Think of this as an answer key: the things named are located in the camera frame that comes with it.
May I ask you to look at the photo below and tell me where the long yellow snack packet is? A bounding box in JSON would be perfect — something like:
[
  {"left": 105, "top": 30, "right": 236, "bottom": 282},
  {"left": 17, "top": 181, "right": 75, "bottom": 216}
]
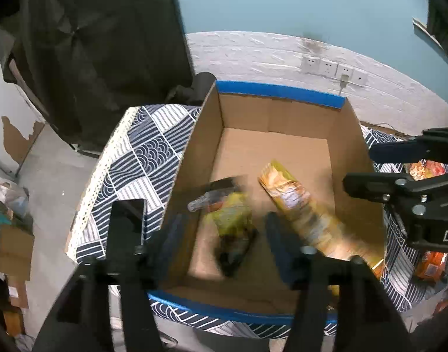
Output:
[{"left": 258, "top": 159, "right": 386, "bottom": 277}]

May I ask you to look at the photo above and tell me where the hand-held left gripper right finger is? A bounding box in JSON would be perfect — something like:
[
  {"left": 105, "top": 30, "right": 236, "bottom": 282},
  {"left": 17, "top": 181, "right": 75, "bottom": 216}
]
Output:
[{"left": 265, "top": 211, "right": 412, "bottom": 352}]

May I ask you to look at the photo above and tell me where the cardboard box with blue tape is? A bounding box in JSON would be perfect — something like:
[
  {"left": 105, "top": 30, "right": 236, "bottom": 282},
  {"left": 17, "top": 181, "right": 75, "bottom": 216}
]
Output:
[{"left": 147, "top": 80, "right": 388, "bottom": 325}]

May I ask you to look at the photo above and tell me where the clear plastic bag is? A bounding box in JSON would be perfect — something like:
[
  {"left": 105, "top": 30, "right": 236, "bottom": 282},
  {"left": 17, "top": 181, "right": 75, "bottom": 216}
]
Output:
[{"left": 0, "top": 174, "right": 30, "bottom": 221}]

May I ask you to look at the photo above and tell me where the navy white patterned tablecloth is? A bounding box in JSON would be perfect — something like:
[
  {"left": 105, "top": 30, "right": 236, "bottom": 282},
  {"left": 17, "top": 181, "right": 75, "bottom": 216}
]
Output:
[{"left": 65, "top": 104, "right": 445, "bottom": 338}]

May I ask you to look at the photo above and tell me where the yellow-green snack packet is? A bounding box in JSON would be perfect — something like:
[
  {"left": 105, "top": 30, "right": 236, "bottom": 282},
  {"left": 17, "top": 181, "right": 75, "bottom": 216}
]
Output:
[{"left": 187, "top": 178, "right": 259, "bottom": 277}]

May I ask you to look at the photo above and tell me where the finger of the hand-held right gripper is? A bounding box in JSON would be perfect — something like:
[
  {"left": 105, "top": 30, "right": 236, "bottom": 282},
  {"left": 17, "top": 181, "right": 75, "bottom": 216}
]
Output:
[
  {"left": 342, "top": 170, "right": 448, "bottom": 203},
  {"left": 369, "top": 128, "right": 448, "bottom": 164}
]

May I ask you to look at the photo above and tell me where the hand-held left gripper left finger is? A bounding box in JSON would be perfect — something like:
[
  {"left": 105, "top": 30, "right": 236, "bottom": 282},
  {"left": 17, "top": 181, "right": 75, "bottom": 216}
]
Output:
[{"left": 32, "top": 199, "right": 191, "bottom": 352}]

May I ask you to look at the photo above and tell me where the dark cloth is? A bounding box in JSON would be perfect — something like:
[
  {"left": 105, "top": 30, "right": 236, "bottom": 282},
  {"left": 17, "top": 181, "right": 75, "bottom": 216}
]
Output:
[{"left": 0, "top": 0, "right": 195, "bottom": 155}]

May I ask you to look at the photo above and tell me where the black round object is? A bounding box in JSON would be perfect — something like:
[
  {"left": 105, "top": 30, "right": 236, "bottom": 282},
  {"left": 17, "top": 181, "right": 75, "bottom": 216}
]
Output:
[{"left": 165, "top": 71, "right": 217, "bottom": 105}]

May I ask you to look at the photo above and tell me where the white window ledge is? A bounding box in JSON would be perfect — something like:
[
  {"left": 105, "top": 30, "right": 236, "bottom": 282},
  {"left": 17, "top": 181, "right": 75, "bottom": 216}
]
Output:
[{"left": 413, "top": 16, "right": 448, "bottom": 50}]

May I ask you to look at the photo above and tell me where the brown cardboard box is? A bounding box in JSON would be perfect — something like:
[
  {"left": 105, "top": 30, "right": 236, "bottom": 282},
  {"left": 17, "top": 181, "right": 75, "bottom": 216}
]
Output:
[{"left": 0, "top": 224, "right": 36, "bottom": 283}]

